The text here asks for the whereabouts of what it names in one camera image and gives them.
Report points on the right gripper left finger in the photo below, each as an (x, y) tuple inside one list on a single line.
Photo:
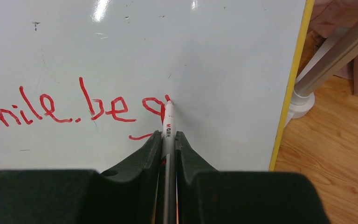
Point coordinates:
[(122, 194)]

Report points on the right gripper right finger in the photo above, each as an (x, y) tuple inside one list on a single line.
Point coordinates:
[(209, 196)]

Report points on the white red marker pen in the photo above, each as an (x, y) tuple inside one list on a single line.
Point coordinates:
[(168, 152)]

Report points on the yellow framed whiteboard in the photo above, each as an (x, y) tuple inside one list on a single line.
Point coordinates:
[(83, 82)]

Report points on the silver clothes rack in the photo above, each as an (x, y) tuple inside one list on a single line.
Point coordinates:
[(334, 54)]

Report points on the pink shorts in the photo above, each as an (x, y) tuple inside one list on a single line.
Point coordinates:
[(331, 17)]

